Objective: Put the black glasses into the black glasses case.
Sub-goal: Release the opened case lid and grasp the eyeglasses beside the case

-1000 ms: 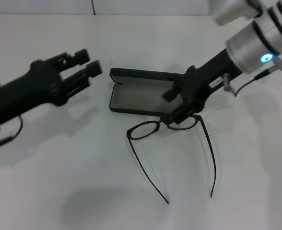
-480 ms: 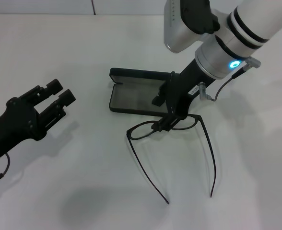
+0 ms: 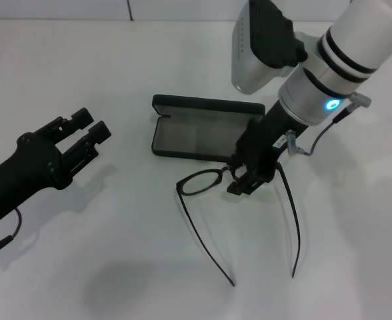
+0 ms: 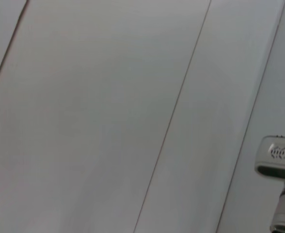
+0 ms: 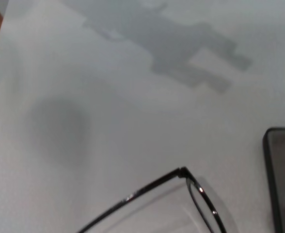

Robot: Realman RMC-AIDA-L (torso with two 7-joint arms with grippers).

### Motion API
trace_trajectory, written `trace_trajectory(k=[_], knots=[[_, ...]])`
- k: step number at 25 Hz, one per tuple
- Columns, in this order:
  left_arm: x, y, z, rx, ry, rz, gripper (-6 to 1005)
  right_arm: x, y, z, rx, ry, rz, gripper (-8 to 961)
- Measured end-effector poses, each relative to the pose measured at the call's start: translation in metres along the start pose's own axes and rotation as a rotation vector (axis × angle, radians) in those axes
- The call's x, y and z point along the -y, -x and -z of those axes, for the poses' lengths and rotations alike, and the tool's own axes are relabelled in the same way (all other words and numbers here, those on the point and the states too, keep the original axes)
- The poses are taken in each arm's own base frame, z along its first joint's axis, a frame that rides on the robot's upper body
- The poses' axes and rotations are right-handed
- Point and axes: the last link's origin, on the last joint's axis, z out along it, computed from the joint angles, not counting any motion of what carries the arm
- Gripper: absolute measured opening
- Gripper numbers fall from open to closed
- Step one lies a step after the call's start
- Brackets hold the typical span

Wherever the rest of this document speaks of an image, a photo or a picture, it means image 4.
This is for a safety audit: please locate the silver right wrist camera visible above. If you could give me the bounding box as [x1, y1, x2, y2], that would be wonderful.
[253, 135, 285, 182]

